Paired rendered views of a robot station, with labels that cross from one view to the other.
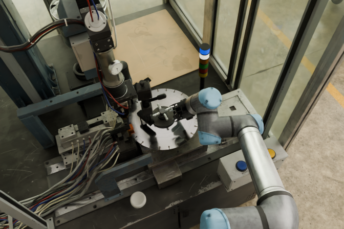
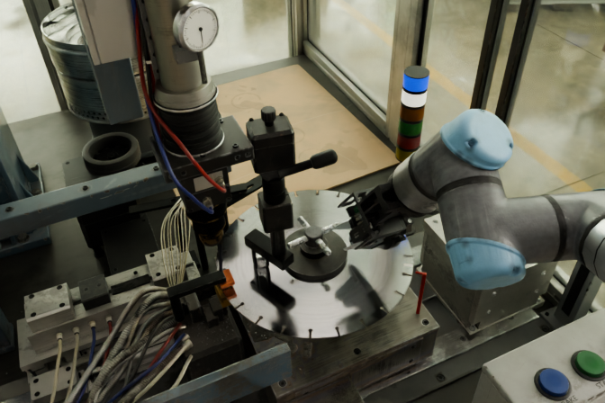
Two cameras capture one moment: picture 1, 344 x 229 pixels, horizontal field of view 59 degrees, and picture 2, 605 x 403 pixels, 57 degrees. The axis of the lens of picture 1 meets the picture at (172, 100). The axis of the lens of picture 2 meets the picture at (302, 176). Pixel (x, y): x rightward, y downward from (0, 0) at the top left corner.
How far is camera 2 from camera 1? 0.49 m
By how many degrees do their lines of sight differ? 15
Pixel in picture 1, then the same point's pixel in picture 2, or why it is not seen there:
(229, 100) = not seen: hidden behind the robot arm
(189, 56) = (358, 146)
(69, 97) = (62, 200)
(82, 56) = (95, 7)
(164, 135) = (320, 299)
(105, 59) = not seen: outside the picture
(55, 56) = (48, 151)
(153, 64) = not seen: hidden behind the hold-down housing
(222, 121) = (526, 206)
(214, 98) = (492, 136)
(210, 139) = (497, 258)
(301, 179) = not seen: outside the picture
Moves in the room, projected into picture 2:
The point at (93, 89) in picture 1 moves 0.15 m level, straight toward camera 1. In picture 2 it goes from (128, 181) to (151, 237)
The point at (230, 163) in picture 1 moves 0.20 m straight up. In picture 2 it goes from (518, 376) to (555, 289)
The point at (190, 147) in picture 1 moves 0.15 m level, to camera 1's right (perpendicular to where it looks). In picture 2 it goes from (392, 339) to (481, 332)
